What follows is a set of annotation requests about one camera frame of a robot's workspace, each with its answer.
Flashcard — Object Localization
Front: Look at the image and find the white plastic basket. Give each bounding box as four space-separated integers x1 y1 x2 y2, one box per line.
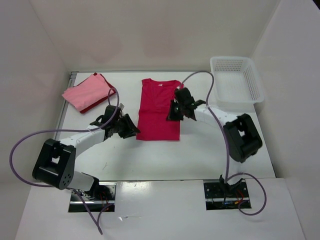
210 56 265 105

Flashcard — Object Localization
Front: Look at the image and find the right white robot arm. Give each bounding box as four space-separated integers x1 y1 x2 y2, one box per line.
166 87 263 197

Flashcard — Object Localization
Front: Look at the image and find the dark red t-shirt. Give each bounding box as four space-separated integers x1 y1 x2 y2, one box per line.
77 72 115 114

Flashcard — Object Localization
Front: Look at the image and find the pink t-shirt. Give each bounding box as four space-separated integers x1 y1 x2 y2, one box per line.
62 72 115 114

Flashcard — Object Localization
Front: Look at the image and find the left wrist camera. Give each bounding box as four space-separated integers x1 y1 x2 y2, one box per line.
118 103 125 110

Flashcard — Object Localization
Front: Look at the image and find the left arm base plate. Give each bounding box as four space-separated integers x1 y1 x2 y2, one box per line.
68 182 117 213

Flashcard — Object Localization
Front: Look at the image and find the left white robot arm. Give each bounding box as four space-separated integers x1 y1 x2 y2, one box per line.
32 105 140 200

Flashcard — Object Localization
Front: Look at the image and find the magenta t-shirt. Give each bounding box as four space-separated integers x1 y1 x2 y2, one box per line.
136 78 181 141

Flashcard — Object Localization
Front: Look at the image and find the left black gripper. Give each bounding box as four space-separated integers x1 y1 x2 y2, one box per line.
112 113 141 139

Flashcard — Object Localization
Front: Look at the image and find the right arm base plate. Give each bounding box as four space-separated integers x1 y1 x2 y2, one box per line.
203 180 252 211

